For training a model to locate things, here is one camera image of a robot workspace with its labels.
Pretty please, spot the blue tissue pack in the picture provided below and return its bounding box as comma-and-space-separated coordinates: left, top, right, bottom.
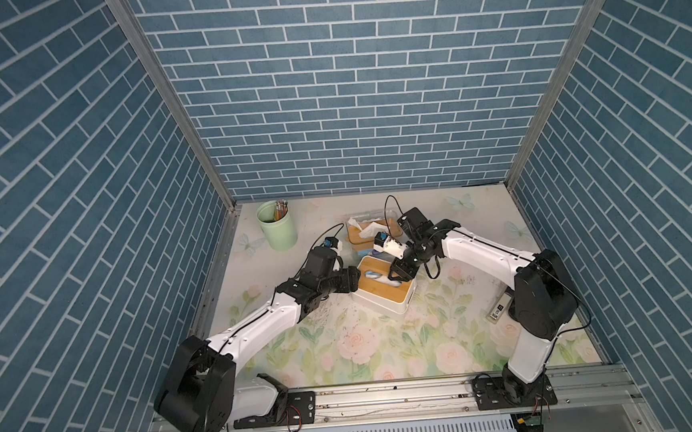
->
347, 213, 403, 260
364, 270, 402, 288

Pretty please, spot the white box with bamboo lid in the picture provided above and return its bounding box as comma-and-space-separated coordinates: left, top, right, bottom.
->
353, 256, 417, 315

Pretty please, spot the white plastic box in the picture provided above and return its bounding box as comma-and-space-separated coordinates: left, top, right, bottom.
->
351, 283, 415, 318

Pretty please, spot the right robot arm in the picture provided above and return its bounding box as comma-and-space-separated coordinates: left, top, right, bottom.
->
374, 207, 583, 407

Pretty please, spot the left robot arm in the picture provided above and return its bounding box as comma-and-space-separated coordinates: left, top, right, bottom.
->
154, 237, 361, 432

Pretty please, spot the green pencil cup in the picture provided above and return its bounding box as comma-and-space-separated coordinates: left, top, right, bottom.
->
255, 201, 299, 251

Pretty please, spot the bundle of coloured pencils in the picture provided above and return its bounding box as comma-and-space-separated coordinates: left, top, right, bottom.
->
273, 199, 289, 222

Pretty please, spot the small grey remote device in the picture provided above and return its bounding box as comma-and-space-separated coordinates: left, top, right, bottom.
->
487, 292, 512, 324

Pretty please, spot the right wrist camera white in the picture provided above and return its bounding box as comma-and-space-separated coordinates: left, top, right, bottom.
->
373, 231, 408, 259

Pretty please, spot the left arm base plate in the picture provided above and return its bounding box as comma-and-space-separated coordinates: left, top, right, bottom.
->
242, 390, 317, 428

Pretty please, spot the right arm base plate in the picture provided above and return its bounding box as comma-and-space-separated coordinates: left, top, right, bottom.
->
470, 373, 558, 411

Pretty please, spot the aluminium mounting rail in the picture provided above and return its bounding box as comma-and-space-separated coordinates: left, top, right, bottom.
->
231, 361, 643, 432

